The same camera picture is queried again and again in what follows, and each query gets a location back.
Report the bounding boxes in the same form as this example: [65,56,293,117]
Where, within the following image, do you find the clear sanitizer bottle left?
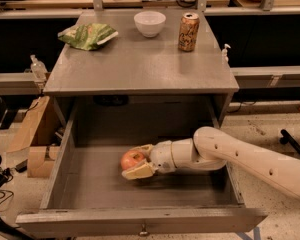
[30,55,48,82]

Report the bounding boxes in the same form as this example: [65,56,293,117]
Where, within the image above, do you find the red apple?
[120,150,144,170]

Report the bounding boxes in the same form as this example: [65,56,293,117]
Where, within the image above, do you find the grey wooden cabinet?
[44,9,239,121]

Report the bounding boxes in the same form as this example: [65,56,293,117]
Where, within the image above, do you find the white ceramic bowl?
[134,11,166,38]

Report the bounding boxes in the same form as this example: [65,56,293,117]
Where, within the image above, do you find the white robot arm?
[121,127,300,201]

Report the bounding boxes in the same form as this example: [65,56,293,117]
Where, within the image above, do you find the black chair base leg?
[280,129,300,155]

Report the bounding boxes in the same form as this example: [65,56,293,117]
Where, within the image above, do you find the brown cardboard boxes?
[7,96,61,178]

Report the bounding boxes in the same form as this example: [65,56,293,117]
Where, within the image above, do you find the small white pump bottle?
[221,44,231,63]

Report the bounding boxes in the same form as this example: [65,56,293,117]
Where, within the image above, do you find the orange soda can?
[178,12,200,52]

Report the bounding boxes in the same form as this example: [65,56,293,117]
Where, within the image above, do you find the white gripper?
[122,141,176,180]

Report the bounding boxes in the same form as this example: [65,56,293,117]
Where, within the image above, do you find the grey open top drawer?
[17,98,266,238]

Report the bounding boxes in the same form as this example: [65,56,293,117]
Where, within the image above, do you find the green chip bag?
[58,23,118,51]

